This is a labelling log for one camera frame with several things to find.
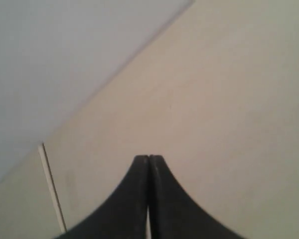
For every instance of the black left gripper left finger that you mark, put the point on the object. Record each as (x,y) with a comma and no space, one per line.
(123,215)

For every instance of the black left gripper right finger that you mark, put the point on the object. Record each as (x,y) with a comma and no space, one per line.
(173,214)

